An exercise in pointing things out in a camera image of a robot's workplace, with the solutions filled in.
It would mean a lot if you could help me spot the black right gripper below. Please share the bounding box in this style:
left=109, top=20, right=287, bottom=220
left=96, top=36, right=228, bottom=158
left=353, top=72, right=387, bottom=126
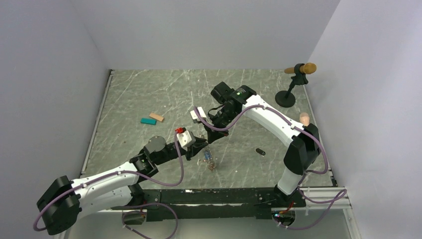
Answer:
left=203, top=107, right=239, bottom=144

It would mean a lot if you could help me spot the large ring of keys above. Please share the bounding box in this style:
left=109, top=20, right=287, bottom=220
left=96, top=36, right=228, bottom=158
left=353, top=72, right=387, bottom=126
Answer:
left=202, top=146, right=217, bottom=171

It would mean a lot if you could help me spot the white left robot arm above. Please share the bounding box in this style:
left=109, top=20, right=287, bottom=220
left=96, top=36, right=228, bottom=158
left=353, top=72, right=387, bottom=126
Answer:
left=33, top=136, right=208, bottom=235

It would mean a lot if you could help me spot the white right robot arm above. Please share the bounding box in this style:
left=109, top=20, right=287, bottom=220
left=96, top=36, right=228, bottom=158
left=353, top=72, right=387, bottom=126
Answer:
left=204, top=82, right=321, bottom=207

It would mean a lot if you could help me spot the small black cylinder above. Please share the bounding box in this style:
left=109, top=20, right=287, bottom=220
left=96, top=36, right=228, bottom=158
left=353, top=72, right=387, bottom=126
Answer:
left=255, top=148, right=266, bottom=156

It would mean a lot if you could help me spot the orange rectangular block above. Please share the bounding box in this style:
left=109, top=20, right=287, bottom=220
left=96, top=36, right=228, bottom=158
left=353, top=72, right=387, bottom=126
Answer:
left=149, top=113, right=165, bottom=122

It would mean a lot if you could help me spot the teal rectangular block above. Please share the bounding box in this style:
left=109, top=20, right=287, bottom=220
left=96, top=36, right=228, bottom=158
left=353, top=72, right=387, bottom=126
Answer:
left=140, top=118, right=157, bottom=125

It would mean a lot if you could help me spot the pink microphone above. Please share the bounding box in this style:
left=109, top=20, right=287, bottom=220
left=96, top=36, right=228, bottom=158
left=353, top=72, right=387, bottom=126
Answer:
left=299, top=113, right=311, bottom=126

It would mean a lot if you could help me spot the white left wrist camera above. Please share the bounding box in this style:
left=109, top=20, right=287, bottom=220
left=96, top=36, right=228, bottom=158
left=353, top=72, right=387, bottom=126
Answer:
left=175, top=127, right=197, bottom=149

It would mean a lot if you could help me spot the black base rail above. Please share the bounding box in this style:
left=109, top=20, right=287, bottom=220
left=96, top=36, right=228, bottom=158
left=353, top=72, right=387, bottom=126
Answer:
left=116, top=187, right=306, bottom=222

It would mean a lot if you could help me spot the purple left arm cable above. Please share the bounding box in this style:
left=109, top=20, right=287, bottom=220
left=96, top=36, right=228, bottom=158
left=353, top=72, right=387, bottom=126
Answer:
left=32, top=131, right=185, bottom=239

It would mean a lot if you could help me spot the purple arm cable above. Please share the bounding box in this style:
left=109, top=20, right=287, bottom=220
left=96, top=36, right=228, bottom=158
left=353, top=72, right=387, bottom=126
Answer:
left=194, top=105, right=347, bottom=231
left=32, top=131, right=185, bottom=239

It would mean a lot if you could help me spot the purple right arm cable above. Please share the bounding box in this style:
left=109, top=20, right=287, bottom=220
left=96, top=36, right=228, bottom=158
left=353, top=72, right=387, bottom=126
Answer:
left=194, top=105, right=347, bottom=231

